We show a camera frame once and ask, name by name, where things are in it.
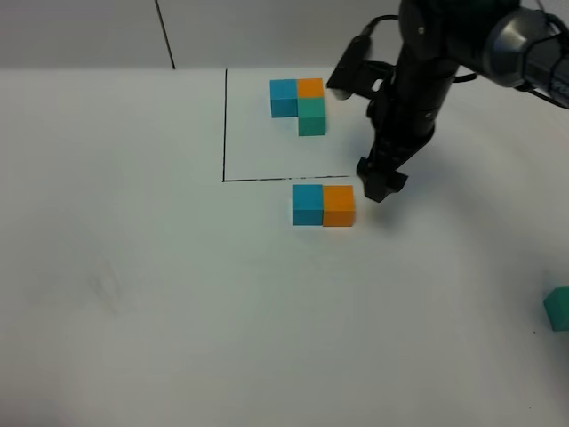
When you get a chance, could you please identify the orange template block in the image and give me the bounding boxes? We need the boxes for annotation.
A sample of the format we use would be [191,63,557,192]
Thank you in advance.
[296,78,325,99]

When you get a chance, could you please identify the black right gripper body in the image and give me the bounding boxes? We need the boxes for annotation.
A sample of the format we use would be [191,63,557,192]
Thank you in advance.
[366,97,434,176]

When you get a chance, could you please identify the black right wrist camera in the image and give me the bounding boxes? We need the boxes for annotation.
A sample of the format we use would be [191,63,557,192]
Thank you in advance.
[326,35,395,101]

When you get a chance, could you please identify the blue template block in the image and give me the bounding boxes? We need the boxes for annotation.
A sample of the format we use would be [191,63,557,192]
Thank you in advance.
[269,79,298,118]

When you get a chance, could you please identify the green template block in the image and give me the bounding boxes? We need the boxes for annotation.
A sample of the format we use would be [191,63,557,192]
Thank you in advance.
[297,97,327,136]

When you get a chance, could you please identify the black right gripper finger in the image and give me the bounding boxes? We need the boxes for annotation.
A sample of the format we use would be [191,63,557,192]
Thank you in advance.
[357,157,408,203]

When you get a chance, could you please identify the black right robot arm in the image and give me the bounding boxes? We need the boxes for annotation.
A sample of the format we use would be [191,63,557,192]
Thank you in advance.
[357,1,568,202]

